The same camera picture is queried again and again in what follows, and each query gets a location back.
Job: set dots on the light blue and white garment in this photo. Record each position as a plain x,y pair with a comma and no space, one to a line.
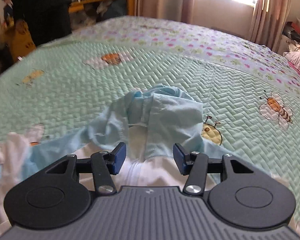
165,115

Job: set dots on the yellow cardboard box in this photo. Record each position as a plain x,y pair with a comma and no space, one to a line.
21,42

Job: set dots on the green quilted bee bedspread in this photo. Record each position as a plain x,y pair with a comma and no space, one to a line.
165,62

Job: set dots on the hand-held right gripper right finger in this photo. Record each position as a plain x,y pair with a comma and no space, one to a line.
179,158

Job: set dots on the grey blue cloth bundle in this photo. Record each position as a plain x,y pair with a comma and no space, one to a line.
115,10

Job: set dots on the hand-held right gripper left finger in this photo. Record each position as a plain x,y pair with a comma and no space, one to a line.
120,158

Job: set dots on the wall poster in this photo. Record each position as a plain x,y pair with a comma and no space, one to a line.
5,10

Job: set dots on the cluttered bedside table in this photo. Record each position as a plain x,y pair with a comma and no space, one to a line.
296,32

